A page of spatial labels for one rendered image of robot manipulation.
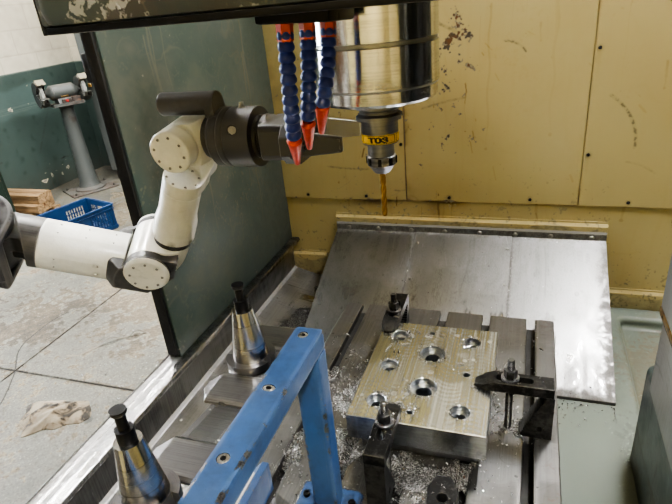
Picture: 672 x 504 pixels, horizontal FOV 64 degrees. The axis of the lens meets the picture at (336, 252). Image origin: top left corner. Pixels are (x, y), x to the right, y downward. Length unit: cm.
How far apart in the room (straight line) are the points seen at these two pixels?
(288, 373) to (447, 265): 120
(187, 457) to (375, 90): 45
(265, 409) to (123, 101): 85
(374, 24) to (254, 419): 45
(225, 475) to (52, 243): 60
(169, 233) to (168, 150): 18
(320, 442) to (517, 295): 104
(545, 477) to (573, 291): 86
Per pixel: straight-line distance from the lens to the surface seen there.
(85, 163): 614
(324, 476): 88
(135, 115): 133
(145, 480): 55
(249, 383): 68
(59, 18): 53
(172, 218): 94
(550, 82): 174
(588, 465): 143
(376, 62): 66
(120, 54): 131
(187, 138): 83
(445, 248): 185
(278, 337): 75
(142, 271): 99
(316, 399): 78
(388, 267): 182
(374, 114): 73
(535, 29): 172
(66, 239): 104
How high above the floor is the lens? 163
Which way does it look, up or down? 26 degrees down
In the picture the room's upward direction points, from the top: 6 degrees counter-clockwise
